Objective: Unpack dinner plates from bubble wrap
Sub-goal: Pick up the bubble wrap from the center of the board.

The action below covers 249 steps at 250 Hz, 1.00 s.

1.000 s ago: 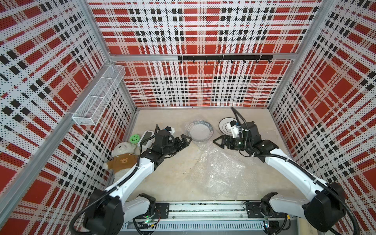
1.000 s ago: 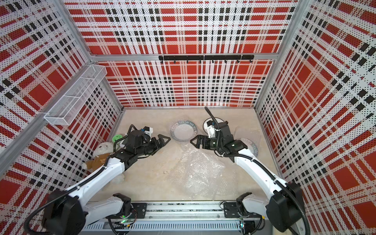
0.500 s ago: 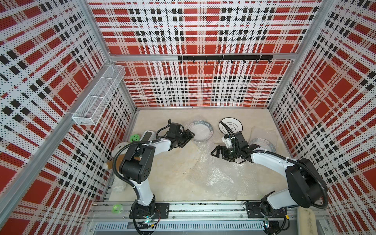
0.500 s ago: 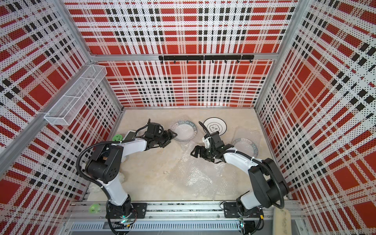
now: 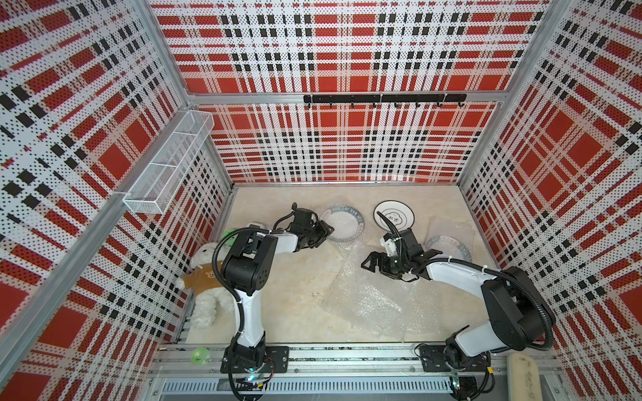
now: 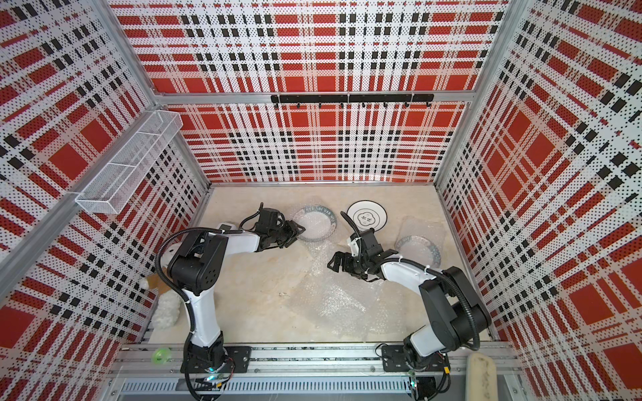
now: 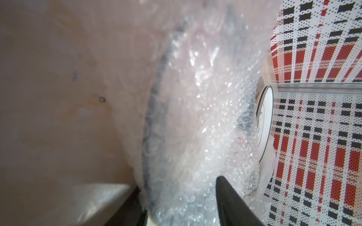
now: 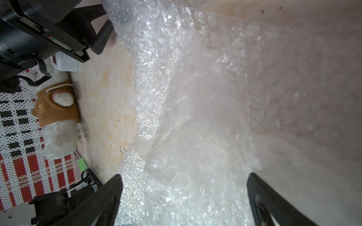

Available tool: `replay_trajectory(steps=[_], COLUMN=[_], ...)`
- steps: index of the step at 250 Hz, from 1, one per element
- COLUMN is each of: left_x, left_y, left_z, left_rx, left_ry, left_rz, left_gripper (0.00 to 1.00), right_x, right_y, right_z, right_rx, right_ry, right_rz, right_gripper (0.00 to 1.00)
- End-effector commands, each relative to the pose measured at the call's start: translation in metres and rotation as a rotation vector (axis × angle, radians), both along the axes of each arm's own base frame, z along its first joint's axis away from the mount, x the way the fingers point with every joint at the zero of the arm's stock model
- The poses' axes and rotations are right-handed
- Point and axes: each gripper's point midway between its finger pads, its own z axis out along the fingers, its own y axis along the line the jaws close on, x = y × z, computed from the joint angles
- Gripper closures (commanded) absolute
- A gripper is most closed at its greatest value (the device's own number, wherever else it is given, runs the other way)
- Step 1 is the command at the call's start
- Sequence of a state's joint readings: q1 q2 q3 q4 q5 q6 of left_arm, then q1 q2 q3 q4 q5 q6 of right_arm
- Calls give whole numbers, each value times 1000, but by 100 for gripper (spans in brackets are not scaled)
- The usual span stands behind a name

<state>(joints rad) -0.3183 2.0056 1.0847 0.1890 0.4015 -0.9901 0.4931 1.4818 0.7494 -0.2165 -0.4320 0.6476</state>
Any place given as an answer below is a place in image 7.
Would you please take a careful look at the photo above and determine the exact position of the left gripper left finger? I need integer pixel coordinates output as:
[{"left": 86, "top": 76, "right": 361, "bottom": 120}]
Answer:
[{"left": 105, "top": 187, "right": 147, "bottom": 226}]

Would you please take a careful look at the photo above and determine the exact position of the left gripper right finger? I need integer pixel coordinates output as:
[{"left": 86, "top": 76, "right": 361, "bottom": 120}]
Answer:
[{"left": 216, "top": 176, "right": 263, "bottom": 226}]

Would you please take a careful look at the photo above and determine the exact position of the grey rimmed plate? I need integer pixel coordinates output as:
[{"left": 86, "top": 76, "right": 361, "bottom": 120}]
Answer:
[{"left": 142, "top": 5, "right": 259, "bottom": 226}]

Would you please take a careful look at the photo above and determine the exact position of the white plate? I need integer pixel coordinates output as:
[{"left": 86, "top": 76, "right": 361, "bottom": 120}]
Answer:
[{"left": 256, "top": 86, "right": 274, "bottom": 162}]

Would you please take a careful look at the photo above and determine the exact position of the bubble wrap of plate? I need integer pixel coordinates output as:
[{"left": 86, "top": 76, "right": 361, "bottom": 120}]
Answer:
[{"left": 115, "top": 1, "right": 281, "bottom": 226}]

